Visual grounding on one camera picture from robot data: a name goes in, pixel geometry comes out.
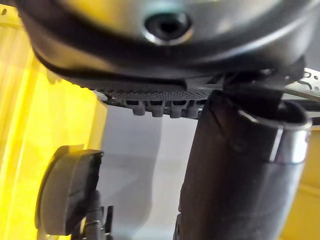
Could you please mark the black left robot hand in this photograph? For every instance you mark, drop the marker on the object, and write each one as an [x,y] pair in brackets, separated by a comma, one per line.
[225,175]

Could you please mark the black robot leg joint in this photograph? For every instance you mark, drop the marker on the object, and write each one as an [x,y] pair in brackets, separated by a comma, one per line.
[67,190]

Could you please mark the silver perforated metal rail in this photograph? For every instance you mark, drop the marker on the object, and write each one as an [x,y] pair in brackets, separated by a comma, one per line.
[310,86]

